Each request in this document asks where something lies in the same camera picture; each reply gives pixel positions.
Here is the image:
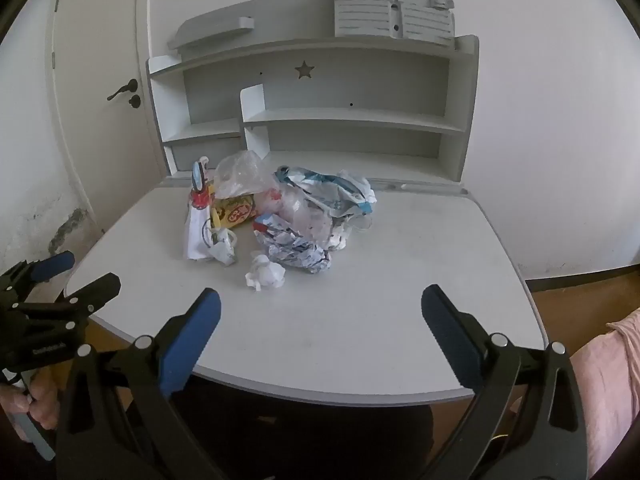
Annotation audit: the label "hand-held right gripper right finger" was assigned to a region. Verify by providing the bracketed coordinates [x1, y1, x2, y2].
[421, 284, 588, 480]

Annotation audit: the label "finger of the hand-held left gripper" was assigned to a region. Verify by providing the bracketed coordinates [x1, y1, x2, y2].
[20, 272, 122, 322]
[0, 251, 76, 307]

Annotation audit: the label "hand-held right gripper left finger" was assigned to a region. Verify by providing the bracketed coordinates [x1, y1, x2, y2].
[55, 287, 236, 480]

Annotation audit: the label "small white yellow wrapper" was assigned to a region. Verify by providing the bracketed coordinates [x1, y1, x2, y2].
[202, 210, 238, 266]

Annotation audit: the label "white paper ball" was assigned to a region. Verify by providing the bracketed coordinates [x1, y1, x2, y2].
[244, 254, 287, 292]

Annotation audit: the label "silver foil wrapper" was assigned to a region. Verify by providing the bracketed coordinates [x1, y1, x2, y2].
[252, 213, 332, 274]

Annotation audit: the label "yellow snack packet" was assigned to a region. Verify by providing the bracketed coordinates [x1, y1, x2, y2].
[214, 195, 257, 228]

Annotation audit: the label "white tissue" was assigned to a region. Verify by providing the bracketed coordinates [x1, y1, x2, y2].
[327, 222, 353, 251]

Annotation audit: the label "clear plastic bag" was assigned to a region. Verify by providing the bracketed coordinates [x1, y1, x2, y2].
[214, 150, 275, 200]

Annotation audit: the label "white blue plastic bag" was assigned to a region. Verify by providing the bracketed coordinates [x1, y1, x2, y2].
[272, 165, 378, 218]

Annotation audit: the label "person's left hand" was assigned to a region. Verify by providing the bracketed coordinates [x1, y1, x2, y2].
[0, 375, 60, 431]

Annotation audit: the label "person's black shorts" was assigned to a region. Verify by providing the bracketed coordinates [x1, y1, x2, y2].
[165, 375, 481, 480]

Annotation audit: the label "grey hutch drawer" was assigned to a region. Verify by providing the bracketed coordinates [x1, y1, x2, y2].
[167, 142, 246, 176]

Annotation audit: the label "pink blanket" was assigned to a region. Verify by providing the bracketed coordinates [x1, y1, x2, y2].
[570, 307, 640, 478]

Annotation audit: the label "white door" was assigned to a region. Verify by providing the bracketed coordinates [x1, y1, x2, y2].
[47, 0, 166, 241]

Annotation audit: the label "white grey desk hutch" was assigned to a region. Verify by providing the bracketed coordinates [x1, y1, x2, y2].
[146, 0, 480, 191]

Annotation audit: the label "grey slatted book stand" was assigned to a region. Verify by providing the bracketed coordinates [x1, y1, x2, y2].
[332, 0, 457, 50]

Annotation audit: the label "black door handle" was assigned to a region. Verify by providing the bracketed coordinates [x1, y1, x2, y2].
[106, 79, 139, 102]

